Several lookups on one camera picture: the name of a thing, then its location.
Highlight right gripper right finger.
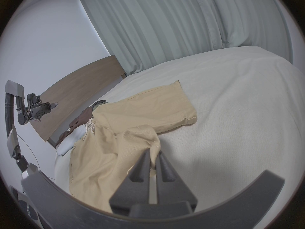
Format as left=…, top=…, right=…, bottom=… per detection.
left=156, top=150, right=198, bottom=211

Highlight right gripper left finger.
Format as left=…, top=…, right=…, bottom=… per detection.
left=109, top=149, right=151, bottom=214

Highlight beige shorts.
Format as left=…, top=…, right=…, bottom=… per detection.
left=69, top=80, right=198, bottom=213

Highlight bed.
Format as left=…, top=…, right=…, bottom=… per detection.
left=30, top=45, right=303, bottom=218

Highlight brown garment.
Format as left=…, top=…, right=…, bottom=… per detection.
left=55, top=106, right=94, bottom=150

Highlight white garment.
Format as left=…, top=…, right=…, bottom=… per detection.
left=56, top=124, right=86, bottom=157

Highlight pale green curtain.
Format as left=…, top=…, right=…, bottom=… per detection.
left=203, top=0, right=293, bottom=64
left=76, top=0, right=224, bottom=76

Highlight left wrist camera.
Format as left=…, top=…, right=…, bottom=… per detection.
left=27, top=93, right=41, bottom=105

